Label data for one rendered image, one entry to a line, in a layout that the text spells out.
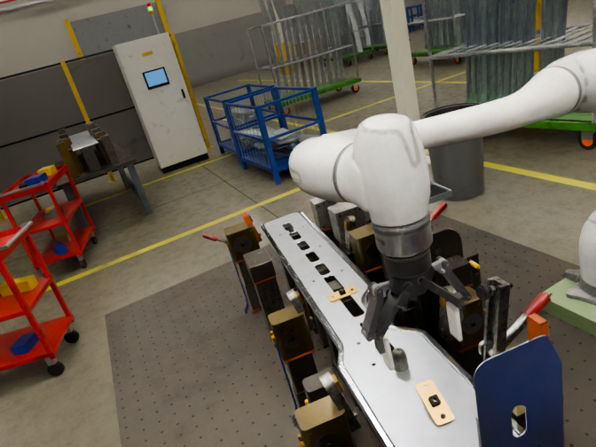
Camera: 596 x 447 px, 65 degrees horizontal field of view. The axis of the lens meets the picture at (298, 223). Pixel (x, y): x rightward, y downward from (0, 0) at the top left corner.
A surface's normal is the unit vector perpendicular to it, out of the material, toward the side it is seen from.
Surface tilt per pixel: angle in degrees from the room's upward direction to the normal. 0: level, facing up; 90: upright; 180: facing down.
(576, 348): 0
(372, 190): 91
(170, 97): 90
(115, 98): 90
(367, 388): 0
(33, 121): 90
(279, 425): 0
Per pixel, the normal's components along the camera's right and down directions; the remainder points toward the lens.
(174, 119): 0.42, 0.27
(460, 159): -0.11, 0.47
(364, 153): -0.78, 0.20
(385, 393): -0.24, -0.89
